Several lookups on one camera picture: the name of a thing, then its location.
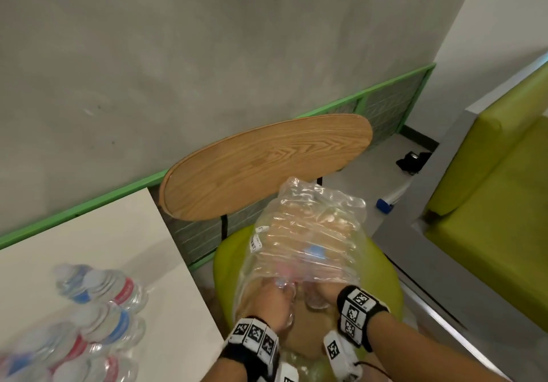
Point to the person's right forearm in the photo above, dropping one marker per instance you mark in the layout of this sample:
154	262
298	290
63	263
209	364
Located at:
419	351

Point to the green metal mesh fence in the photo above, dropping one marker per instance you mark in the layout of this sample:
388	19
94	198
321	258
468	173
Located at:
85	208

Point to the blue floor object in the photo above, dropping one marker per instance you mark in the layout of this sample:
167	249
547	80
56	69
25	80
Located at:
384	206

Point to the wooden-backed green seat chair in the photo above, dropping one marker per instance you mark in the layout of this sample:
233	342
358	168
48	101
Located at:
265	163

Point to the black floor object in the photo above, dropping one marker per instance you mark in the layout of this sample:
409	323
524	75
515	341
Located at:
413	162

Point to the black marker-tag wristband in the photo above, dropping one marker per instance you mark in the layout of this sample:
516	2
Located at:
250	339
359	313

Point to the white table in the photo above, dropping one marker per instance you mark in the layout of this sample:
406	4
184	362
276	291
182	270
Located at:
107	232

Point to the brown cardboard sheet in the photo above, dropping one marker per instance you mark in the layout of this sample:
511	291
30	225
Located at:
306	330

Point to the shrink-wrapped pack of water bottles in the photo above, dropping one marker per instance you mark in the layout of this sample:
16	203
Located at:
317	219

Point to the person's right hand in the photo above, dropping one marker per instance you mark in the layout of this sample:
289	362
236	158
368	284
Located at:
331	292

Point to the group of water bottles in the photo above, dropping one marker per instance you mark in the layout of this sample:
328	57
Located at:
107	292

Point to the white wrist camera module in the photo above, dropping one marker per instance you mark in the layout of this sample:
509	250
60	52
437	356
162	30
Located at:
340	356
287	373

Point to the person's left forearm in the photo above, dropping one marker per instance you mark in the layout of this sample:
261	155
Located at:
222	371

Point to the green upholstered sofa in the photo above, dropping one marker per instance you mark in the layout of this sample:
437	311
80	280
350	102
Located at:
492	223

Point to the person's left hand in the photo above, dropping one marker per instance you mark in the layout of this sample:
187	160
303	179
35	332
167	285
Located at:
265	304

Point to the water bottle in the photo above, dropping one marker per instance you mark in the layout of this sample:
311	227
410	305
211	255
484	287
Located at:
317	252
286	285

